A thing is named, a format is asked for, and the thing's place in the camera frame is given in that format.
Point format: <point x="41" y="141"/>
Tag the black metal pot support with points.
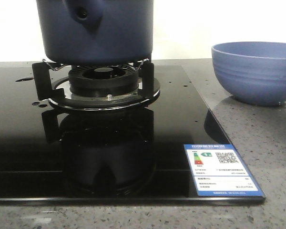
<point x="58" y="92"/>

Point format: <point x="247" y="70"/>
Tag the black glass gas stove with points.
<point x="128" y="157"/>

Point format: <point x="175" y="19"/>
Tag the blue ribbed bowl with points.
<point x="253" y="72"/>

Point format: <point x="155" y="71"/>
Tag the black gas burner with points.
<point x="101" y="81"/>

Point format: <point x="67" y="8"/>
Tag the dark blue pot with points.
<point x="96" y="32"/>

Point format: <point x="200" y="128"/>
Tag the blue energy label sticker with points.
<point x="218" y="171"/>

